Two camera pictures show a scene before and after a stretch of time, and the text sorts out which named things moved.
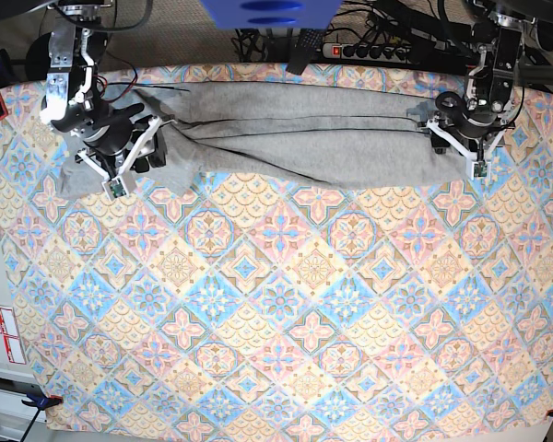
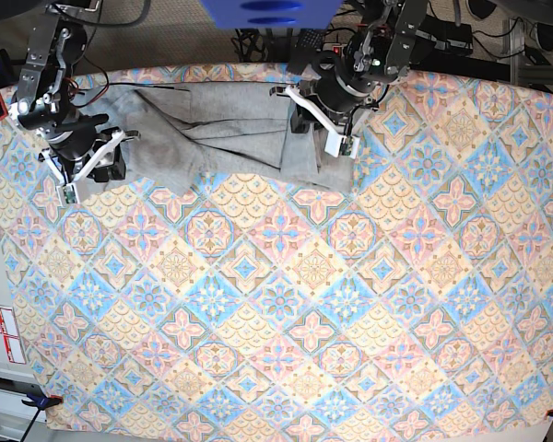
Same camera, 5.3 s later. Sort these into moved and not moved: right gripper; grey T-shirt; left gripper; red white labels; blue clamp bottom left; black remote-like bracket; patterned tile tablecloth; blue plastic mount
Moved: grey T-shirt; left gripper; right gripper
Not moved: red white labels; black remote-like bracket; blue plastic mount; patterned tile tablecloth; blue clamp bottom left
